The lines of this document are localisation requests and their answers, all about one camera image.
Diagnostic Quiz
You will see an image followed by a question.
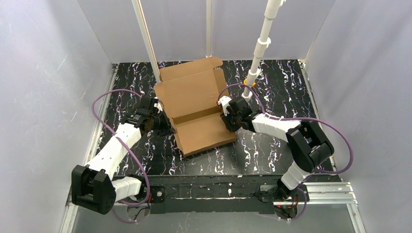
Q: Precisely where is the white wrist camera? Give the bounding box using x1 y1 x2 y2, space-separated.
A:
217 96 232 116
154 100 164 113

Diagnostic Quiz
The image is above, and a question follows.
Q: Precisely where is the white wooden corner post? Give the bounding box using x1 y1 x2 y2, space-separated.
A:
131 0 161 83

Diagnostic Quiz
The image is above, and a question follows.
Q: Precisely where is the white PVC pipe frame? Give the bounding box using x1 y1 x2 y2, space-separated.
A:
206 0 285 100

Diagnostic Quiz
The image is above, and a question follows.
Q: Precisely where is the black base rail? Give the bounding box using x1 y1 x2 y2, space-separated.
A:
149 175 295 214

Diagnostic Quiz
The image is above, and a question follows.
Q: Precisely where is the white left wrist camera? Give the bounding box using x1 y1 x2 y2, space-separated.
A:
154 100 164 113

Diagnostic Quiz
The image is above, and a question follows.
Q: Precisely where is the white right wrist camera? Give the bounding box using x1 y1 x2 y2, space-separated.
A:
217 96 232 116

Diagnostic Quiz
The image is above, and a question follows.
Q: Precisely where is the brown cardboard box sheet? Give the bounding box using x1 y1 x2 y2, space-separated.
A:
154 57 237 157

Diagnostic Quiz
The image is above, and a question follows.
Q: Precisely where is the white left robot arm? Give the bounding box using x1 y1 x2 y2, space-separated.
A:
71 96 175 215

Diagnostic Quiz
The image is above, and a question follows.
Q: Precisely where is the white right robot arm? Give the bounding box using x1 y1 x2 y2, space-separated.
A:
217 96 334 196

